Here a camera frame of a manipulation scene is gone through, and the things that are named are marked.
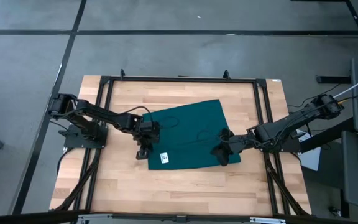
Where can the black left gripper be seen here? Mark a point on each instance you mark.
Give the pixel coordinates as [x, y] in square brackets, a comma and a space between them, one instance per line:
[149, 139]

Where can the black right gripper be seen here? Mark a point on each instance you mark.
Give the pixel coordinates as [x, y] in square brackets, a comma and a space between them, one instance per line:
[236, 143]

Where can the green microfiber towel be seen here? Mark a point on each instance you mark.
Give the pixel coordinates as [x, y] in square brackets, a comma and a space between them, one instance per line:
[191, 118]

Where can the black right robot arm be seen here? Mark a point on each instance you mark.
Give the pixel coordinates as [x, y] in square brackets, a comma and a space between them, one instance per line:
[291, 121]

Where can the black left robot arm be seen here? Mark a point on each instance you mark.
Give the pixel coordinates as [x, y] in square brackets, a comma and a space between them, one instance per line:
[104, 115]

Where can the white towel care label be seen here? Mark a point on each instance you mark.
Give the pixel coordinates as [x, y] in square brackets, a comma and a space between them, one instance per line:
[164, 157]

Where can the white table sticker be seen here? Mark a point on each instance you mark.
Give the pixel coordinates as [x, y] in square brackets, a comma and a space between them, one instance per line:
[276, 80]

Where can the white paper sheet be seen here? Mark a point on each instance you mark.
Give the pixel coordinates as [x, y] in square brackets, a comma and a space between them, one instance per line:
[311, 160]

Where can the black desk leg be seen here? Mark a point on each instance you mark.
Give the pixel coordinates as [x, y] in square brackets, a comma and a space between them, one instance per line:
[328, 135]

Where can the black caster wheel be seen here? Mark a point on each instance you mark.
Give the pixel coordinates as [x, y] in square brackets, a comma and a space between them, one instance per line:
[335, 211]

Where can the black floor bar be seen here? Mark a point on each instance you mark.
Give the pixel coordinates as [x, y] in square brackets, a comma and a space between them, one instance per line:
[333, 79]

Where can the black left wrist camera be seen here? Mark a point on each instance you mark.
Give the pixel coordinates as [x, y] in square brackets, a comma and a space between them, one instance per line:
[151, 127]

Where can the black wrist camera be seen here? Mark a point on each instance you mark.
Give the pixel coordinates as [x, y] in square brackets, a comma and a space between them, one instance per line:
[241, 141]
[151, 127]

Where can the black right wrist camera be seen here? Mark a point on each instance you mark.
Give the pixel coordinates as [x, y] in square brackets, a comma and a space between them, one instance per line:
[241, 141]

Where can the black camera rig bar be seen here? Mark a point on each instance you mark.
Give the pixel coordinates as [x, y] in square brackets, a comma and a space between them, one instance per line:
[151, 216]

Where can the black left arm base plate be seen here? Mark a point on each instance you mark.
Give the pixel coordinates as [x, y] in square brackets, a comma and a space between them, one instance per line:
[73, 143]

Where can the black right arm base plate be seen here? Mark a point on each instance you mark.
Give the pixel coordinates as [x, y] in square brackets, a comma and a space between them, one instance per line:
[292, 147]

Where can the black aluminium table frame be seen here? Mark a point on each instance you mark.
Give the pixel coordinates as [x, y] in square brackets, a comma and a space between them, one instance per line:
[182, 79]

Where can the silver rig bracket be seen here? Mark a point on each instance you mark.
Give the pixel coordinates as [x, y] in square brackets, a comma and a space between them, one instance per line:
[95, 217]
[267, 220]

